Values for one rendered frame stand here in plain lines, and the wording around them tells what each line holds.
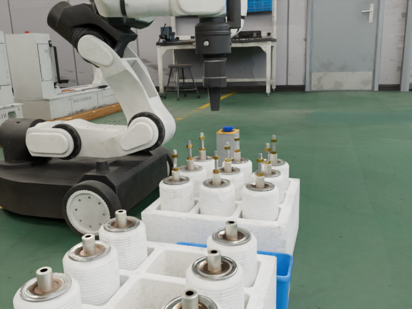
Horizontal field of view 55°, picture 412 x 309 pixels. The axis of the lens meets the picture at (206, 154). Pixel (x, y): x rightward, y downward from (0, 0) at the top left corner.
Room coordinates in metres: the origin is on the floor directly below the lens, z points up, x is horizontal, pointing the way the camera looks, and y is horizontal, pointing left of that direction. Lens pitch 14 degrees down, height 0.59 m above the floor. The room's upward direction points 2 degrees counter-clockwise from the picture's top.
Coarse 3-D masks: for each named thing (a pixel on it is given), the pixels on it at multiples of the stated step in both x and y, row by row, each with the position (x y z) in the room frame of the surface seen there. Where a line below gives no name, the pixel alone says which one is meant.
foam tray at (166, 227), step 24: (288, 192) 1.12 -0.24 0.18; (144, 216) 1.00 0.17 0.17; (168, 216) 0.98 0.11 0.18; (192, 216) 0.96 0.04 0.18; (216, 216) 0.96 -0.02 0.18; (240, 216) 0.98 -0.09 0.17; (288, 216) 0.94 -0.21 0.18; (168, 240) 0.98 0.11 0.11; (192, 240) 0.96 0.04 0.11; (264, 240) 0.90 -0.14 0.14; (288, 240) 0.94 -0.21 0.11
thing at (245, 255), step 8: (208, 240) 0.69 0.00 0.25; (256, 240) 0.69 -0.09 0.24; (208, 248) 0.68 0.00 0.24; (216, 248) 0.66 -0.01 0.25; (224, 248) 0.65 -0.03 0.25; (232, 248) 0.65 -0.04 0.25; (240, 248) 0.65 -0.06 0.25; (248, 248) 0.66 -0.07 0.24; (256, 248) 0.68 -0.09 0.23; (232, 256) 0.65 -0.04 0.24; (240, 256) 0.65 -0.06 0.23; (248, 256) 0.66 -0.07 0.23; (256, 256) 0.68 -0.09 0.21; (240, 264) 0.65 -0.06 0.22; (248, 264) 0.66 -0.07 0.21; (256, 264) 0.68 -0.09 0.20; (248, 272) 0.66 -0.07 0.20; (256, 272) 0.68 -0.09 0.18; (248, 280) 0.66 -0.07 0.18
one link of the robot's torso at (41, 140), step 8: (32, 128) 1.50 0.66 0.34; (40, 128) 1.49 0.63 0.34; (48, 128) 1.48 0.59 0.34; (32, 136) 1.48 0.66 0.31; (40, 136) 1.47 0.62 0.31; (48, 136) 1.46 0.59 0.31; (56, 136) 1.45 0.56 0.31; (64, 136) 1.45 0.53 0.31; (32, 144) 1.48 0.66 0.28; (40, 144) 1.47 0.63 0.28; (48, 144) 1.46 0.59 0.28; (56, 144) 1.45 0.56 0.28; (64, 144) 1.44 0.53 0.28; (72, 144) 1.45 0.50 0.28; (32, 152) 1.49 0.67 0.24; (40, 152) 1.48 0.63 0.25; (48, 152) 1.47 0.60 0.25; (56, 152) 1.46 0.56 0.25; (64, 152) 1.45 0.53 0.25
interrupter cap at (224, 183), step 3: (207, 180) 1.04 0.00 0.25; (210, 180) 1.03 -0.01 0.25; (222, 180) 1.03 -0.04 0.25; (225, 180) 1.03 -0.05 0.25; (228, 180) 1.03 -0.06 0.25; (204, 183) 1.01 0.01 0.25; (207, 183) 1.01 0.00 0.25; (210, 183) 1.02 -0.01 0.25; (222, 183) 1.01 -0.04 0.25; (225, 183) 1.00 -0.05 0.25; (228, 183) 1.00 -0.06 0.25; (207, 186) 0.99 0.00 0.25; (210, 186) 0.98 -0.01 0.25; (213, 186) 0.98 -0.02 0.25; (216, 186) 0.98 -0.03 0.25; (219, 186) 0.98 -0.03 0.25; (222, 186) 0.98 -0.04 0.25; (225, 186) 0.98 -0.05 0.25
